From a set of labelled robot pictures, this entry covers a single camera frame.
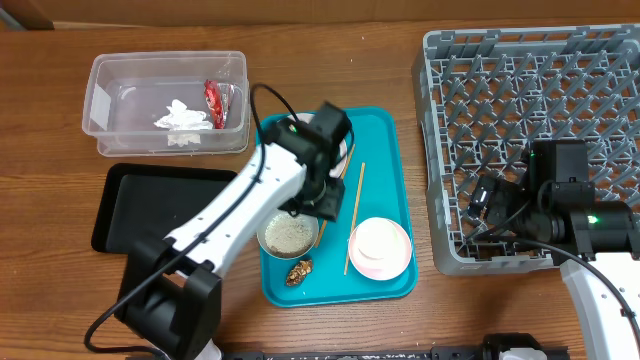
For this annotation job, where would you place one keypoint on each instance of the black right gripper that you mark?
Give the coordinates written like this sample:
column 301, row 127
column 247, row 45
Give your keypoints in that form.
column 503, row 194

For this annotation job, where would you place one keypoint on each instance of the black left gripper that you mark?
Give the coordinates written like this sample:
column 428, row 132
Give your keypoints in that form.
column 329, row 207

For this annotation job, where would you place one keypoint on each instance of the grey bowl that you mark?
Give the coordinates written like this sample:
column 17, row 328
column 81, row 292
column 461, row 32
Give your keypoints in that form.
column 260, row 233

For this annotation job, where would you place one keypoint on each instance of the red snack wrapper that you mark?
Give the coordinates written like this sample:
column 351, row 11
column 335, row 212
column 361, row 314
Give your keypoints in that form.
column 218, row 97

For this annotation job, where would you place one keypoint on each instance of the white napkin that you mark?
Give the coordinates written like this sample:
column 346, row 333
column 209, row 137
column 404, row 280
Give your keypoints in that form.
column 183, row 124

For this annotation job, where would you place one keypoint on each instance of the cooked white rice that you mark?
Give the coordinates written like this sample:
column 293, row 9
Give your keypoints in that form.
column 288, row 237

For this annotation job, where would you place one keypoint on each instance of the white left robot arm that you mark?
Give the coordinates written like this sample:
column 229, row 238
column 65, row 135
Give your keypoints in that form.
column 171, row 289

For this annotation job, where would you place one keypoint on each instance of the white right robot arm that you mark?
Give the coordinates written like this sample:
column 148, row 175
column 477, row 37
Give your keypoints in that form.
column 594, row 243

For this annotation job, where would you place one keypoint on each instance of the grey dishwasher rack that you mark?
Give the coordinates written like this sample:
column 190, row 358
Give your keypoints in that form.
column 482, row 96

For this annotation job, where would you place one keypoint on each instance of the clear plastic waste bin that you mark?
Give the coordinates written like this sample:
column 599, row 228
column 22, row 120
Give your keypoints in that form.
column 127, row 92

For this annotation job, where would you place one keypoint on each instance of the black waste tray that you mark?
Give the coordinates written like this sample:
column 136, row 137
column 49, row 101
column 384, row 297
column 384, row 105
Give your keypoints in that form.
column 142, row 201

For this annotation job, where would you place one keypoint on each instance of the pink round plate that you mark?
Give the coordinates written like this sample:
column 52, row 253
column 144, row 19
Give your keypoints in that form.
column 339, row 165

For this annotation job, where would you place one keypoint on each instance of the left wooden chopstick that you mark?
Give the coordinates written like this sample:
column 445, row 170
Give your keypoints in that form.
column 342, row 175

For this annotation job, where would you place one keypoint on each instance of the wooden chopstick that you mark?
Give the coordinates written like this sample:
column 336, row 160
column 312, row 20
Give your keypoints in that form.
column 354, row 215
column 342, row 175

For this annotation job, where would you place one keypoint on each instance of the right wooden chopstick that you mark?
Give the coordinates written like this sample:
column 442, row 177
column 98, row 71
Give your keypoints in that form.
column 354, row 215

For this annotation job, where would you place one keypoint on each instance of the white paper cup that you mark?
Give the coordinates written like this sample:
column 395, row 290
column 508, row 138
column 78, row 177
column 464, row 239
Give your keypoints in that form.
column 376, row 239

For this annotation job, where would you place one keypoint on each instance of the teal serving tray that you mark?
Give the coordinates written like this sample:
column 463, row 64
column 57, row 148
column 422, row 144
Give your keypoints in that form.
column 375, row 188

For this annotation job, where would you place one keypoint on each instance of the brown food scrap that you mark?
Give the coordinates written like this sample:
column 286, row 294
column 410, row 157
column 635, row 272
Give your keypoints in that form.
column 299, row 272

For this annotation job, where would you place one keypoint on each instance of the black mounting rail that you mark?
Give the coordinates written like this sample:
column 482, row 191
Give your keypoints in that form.
column 501, row 346

